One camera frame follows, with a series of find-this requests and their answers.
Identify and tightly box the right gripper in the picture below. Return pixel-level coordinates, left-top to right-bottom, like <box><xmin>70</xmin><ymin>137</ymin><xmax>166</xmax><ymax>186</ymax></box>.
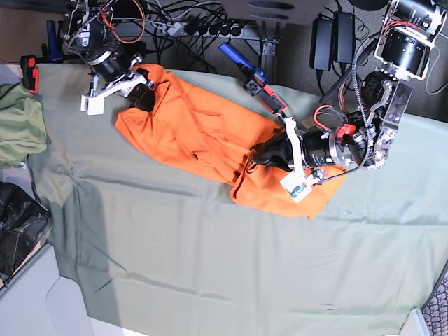
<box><xmin>86</xmin><ymin>52</ymin><xmax>155</xmax><ymax>111</ymax></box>

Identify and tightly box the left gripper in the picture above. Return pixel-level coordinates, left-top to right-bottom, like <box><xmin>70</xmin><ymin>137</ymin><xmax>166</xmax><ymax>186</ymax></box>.
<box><xmin>253</xmin><ymin>113</ymin><xmax>361</xmax><ymax>172</ymax></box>

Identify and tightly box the orange T-shirt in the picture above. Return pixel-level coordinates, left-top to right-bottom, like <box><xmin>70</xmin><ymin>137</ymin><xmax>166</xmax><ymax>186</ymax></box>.
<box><xmin>115</xmin><ymin>64</ymin><xmax>344</xmax><ymax>219</ymax></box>

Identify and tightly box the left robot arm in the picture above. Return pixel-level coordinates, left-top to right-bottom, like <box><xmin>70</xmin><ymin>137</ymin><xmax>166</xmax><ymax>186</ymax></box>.
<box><xmin>253</xmin><ymin>1</ymin><xmax>447</xmax><ymax>181</ymax></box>

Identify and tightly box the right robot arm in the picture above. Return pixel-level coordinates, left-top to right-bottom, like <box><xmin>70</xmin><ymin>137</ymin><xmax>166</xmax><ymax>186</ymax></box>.
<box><xmin>61</xmin><ymin>1</ymin><xmax>155</xmax><ymax>116</ymax></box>

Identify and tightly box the blue clamp at centre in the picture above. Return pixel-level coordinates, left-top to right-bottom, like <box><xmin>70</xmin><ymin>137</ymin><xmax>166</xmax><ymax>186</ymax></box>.
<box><xmin>218</xmin><ymin>42</ymin><xmax>288</xmax><ymax>118</ymax></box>

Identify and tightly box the blue clamp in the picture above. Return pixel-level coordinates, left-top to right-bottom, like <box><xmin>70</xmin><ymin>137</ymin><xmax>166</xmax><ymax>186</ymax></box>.
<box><xmin>20</xmin><ymin>20</ymin><xmax>69</xmax><ymax>94</ymax></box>
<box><xmin>218</xmin><ymin>42</ymin><xmax>288</xmax><ymax>118</ymax></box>

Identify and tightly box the blue clamp at left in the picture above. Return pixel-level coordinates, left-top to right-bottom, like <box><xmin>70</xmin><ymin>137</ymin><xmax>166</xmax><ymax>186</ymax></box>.
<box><xmin>20</xmin><ymin>20</ymin><xmax>69</xmax><ymax>94</ymax></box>

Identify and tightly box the black power adapter right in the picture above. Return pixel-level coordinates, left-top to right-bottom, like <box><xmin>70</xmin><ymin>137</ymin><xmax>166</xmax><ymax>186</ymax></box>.
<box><xmin>309</xmin><ymin>18</ymin><xmax>333</xmax><ymax>71</ymax></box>

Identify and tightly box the black power adapter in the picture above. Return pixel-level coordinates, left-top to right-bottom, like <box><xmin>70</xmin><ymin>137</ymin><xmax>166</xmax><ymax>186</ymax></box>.
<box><xmin>309</xmin><ymin>18</ymin><xmax>333</xmax><ymax>71</ymax></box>
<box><xmin>333</xmin><ymin>11</ymin><xmax>356</xmax><ymax>64</ymax></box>

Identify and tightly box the green garment pile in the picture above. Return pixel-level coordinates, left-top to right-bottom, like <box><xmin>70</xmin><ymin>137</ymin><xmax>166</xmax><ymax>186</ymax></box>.
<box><xmin>1</xmin><ymin>83</ymin><xmax>47</xmax><ymax>169</ymax></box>

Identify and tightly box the green table cloth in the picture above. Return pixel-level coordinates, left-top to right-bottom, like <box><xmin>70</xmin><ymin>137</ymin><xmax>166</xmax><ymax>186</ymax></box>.
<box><xmin>29</xmin><ymin>64</ymin><xmax>447</xmax><ymax>335</ymax></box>

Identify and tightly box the black plastic bag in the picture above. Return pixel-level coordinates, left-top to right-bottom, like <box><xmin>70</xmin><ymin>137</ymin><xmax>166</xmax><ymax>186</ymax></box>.
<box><xmin>1</xmin><ymin>182</ymin><xmax>51</xmax><ymax>287</ymax></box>

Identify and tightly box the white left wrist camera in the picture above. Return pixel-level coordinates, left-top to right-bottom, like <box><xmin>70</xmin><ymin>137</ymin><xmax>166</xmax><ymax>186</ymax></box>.
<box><xmin>280</xmin><ymin>171</ymin><xmax>314</xmax><ymax>203</ymax></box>

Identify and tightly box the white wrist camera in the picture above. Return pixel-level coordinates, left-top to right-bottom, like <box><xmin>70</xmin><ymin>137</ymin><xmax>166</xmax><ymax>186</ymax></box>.
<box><xmin>280</xmin><ymin>171</ymin><xmax>314</xmax><ymax>203</ymax></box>
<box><xmin>80</xmin><ymin>94</ymin><xmax>105</xmax><ymax>116</ymax></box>

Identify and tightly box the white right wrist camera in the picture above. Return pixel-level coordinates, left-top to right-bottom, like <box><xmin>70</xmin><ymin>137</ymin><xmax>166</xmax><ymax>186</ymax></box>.
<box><xmin>80</xmin><ymin>94</ymin><xmax>105</xmax><ymax>116</ymax></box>

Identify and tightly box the aluminium frame post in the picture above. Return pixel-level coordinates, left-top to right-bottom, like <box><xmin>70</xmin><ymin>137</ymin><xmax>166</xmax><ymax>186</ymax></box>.
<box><xmin>256</xmin><ymin>19</ymin><xmax>286</xmax><ymax>84</ymax></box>

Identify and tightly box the grey cable on floor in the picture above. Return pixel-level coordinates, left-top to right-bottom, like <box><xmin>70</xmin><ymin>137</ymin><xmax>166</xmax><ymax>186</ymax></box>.
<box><xmin>425</xmin><ymin>45</ymin><xmax>448</xmax><ymax>95</ymax></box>

